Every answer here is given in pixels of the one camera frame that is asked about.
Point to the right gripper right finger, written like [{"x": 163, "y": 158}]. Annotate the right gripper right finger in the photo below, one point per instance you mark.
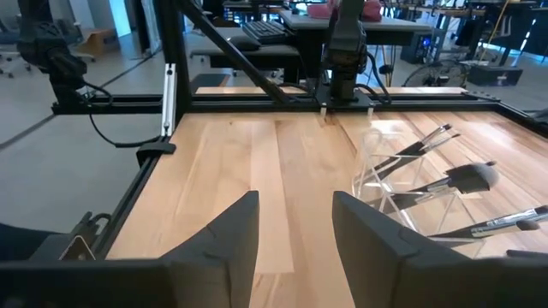
[{"x": 385, "y": 278}]

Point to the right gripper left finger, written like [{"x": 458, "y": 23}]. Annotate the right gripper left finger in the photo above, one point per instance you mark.
[{"x": 192, "y": 282}]

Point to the round powder makeup brush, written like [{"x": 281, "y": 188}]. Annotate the round powder makeup brush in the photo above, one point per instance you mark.
[{"x": 471, "y": 179}]

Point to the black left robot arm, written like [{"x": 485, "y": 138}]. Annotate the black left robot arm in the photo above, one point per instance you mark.
[{"x": 344, "y": 85}]

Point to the black desk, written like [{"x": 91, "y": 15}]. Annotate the black desk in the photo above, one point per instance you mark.
[{"x": 385, "y": 32}]

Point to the pink cloth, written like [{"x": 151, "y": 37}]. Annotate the pink cloth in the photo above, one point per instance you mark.
[{"x": 319, "y": 10}]

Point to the black computer tower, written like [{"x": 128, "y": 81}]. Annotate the black computer tower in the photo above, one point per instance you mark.
[{"x": 417, "y": 47}]

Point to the white plastic tab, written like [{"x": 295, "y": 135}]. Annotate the white plastic tab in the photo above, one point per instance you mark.
[
  {"x": 371, "y": 110},
  {"x": 324, "y": 111}
]

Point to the black keyboard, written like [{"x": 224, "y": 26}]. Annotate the black keyboard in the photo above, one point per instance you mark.
[{"x": 263, "y": 31}]

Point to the black floor fan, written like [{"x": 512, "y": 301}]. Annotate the black floor fan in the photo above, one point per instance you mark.
[{"x": 436, "y": 75}]

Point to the clear acrylic brush organizer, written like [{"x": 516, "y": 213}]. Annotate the clear acrylic brush organizer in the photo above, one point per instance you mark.
[{"x": 361, "y": 179}]

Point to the black computer mouse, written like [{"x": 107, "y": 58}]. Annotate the black computer mouse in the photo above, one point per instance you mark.
[{"x": 245, "y": 43}]

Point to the black floor box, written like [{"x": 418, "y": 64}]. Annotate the black floor box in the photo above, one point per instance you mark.
[{"x": 492, "y": 76}]

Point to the silver aluminium bar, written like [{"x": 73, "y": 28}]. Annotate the silver aluminium bar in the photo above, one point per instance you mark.
[{"x": 168, "y": 98}]

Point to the cardboard box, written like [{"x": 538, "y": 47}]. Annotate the cardboard box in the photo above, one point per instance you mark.
[{"x": 96, "y": 40}]

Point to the grey office chair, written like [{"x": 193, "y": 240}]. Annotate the grey office chair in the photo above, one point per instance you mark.
[{"x": 10, "y": 38}]

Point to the black frame bracket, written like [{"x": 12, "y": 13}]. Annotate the black frame bracket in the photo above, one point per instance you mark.
[{"x": 154, "y": 149}]

